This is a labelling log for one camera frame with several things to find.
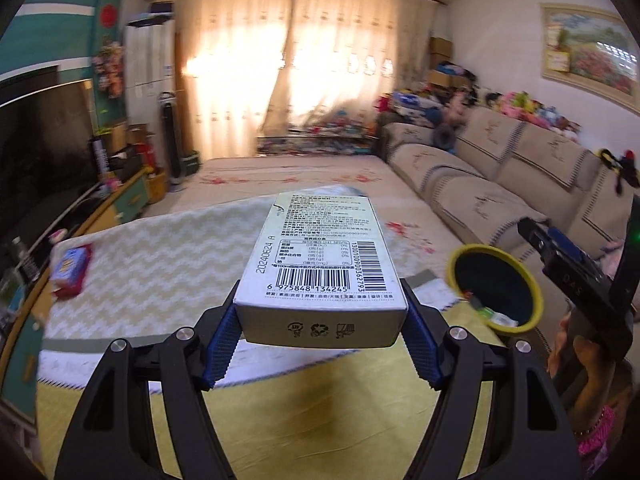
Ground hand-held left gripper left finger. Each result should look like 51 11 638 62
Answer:
54 280 246 480

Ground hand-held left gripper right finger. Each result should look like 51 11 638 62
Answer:
397 277 586 480

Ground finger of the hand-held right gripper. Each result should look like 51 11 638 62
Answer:
547 226 598 267
517 216 563 268

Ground yellow-rimmed black trash bin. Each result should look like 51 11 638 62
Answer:
446 244 545 336

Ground white drink carton box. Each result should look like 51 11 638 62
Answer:
234 191 408 350

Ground person's right hand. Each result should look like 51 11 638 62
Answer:
546 310 618 413

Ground beige covered sofa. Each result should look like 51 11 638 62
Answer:
377 107 640 311

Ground pile of plush toys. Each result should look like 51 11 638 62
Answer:
380 87 583 133

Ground grey round cushion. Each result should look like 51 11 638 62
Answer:
432 125 456 153

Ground yellow storage bin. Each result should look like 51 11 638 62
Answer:
147 170 168 205

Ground blue star print box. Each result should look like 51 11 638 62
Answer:
52 246 93 281

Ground teal yellow television cabinet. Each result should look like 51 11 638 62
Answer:
0 167 151 431

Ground brown cardboard box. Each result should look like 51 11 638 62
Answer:
427 70 473 92
429 37 453 71

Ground framed flower painting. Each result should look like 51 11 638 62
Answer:
540 4 638 96

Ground black storage box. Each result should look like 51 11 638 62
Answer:
107 147 143 181

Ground black tower fan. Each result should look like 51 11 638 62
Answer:
159 91 181 193

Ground clear water bottle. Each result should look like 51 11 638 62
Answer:
9 236 32 283

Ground cluttered glass coffee table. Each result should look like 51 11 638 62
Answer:
256 120 378 156

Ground open cardboard box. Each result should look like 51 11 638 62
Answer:
107 122 153 153

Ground large curved television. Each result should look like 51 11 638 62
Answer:
0 80 96 261

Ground cream embroidered curtain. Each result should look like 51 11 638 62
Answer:
175 0 301 161
260 0 446 136

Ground white standing air conditioner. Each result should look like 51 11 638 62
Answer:
125 16 177 158

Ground hanging artificial flowers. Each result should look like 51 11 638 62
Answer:
92 42 125 98

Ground small black television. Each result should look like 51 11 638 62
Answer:
0 64 61 106

